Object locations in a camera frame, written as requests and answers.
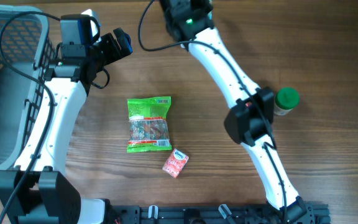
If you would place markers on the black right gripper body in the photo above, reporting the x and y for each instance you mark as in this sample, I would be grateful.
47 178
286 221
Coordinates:
201 5

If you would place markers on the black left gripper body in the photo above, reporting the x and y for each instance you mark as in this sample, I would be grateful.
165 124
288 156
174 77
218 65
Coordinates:
105 50

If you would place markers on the green gummy candy bag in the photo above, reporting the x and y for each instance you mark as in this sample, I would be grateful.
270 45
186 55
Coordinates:
148 124

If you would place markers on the green lid spice jar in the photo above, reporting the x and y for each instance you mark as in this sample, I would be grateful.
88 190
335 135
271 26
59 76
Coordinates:
285 100

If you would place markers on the red tissue pack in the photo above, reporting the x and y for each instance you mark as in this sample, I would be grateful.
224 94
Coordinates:
175 163

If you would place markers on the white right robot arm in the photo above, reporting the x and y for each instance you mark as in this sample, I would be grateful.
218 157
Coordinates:
250 115

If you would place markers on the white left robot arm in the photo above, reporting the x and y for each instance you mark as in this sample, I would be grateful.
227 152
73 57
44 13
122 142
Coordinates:
35 189

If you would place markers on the grey plastic shopping basket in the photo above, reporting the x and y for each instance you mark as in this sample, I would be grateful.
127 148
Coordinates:
26 46

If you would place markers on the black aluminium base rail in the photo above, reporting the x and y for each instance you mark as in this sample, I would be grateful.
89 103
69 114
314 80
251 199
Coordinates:
248 214

